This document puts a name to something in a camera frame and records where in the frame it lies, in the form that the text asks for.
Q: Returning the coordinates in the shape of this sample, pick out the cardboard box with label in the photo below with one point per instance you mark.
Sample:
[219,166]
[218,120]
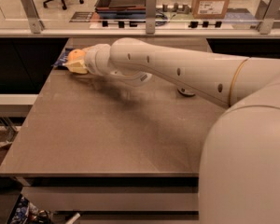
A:
[209,9]

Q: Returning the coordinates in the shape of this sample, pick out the left metal glass post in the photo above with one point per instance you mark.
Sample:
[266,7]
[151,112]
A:
[36,25]

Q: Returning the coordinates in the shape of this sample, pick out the orange fruit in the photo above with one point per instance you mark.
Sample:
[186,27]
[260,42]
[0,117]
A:
[74,54]

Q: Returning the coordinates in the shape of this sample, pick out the blue rxbar blueberry wrapper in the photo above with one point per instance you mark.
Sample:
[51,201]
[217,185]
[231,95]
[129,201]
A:
[62,60]

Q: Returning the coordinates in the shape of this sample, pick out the right metal glass post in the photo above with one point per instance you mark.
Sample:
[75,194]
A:
[266,24]

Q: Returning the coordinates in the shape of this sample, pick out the metal glass post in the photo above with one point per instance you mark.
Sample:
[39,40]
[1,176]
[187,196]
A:
[266,24]
[36,25]
[150,16]

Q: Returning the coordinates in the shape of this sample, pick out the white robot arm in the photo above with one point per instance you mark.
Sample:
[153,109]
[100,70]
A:
[239,169]

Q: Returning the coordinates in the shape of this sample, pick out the middle metal glass post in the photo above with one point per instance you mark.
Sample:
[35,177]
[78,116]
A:
[150,16]

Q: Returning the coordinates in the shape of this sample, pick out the grey table drawer front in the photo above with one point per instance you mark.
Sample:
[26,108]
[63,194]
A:
[118,199]

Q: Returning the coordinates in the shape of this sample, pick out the green white 7up can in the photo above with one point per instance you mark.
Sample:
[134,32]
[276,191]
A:
[185,92]

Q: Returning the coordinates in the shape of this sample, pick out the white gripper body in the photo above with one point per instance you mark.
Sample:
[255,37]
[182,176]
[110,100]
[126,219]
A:
[90,60]

